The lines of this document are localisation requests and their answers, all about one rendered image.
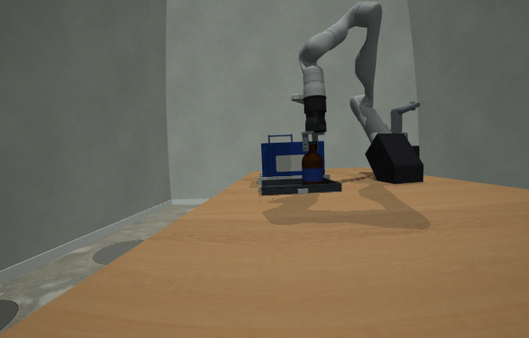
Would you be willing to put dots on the brown glass bottle with blue label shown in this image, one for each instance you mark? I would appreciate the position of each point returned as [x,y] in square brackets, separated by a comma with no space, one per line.
[312,167]

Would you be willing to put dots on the blue bottle crate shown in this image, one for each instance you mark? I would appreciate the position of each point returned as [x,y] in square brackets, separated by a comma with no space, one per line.
[282,159]

